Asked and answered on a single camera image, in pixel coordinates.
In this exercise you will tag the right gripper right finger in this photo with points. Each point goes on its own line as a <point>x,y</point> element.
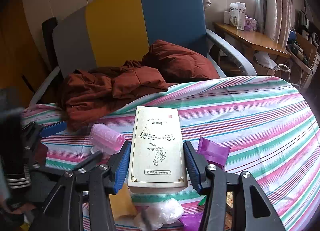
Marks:
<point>196,167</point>

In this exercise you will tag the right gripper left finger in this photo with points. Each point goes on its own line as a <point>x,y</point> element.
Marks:
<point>118,166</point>

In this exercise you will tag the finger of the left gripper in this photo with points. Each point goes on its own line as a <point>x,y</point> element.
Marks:
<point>53,129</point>

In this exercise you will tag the purple snack packet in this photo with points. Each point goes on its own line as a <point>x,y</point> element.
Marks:
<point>213,152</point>

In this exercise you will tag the tan cloth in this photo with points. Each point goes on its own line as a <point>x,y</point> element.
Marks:
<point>121,203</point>

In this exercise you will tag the cream cosmetic box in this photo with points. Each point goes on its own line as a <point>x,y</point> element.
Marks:
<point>157,159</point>

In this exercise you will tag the pink hair roller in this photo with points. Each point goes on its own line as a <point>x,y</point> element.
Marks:
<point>105,139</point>

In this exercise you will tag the wooden wardrobe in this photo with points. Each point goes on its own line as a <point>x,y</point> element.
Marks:
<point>22,67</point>

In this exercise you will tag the striped bed sheet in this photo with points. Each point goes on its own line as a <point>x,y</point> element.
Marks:
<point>266,122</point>

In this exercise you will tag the rust brown blanket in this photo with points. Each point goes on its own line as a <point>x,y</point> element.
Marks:
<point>89,96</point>

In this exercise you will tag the grey yellow blue headboard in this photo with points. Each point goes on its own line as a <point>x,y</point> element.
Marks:
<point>106,33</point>

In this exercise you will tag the wooden side shelf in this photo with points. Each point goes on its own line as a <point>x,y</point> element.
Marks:
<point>254,40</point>

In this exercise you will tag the white product boxes on shelf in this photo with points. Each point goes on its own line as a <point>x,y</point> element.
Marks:
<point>237,17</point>

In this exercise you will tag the pink patterned curtain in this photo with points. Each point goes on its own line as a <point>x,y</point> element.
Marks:
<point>274,19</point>

